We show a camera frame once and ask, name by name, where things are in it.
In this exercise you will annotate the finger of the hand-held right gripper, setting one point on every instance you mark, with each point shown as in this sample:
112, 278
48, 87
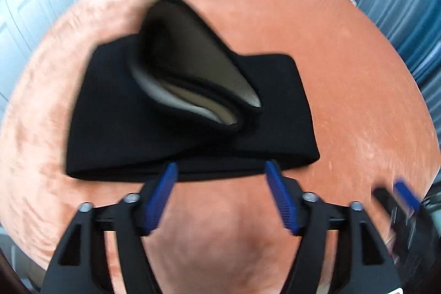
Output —
406, 194

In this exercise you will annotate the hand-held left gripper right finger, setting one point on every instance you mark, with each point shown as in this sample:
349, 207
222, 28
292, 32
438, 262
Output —
280, 197

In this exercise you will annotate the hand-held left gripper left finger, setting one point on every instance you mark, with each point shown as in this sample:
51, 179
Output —
162, 197

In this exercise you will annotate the black pants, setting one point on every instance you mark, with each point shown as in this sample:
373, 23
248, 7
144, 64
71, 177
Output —
113, 115

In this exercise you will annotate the orange plush blanket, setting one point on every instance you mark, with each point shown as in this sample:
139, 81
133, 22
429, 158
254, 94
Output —
361, 90

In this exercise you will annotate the white panelled wardrobe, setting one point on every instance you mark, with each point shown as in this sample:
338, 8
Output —
34, 4

